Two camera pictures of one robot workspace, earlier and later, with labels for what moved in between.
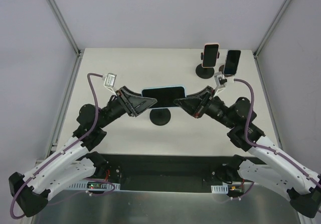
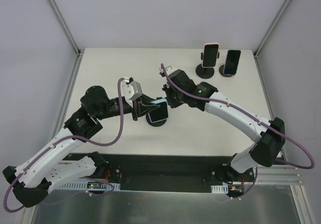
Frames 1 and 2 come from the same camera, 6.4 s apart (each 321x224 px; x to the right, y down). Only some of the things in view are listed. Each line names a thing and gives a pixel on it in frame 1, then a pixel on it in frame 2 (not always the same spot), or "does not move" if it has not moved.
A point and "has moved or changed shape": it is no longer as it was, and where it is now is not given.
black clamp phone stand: (205, 73) does not move
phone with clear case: (232, 62) does not move
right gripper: (204, 105) to (169, 96)
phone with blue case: (165, 96) has moved or changed shape
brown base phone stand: (221, 69) does not move
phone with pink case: (210, 55) does not move
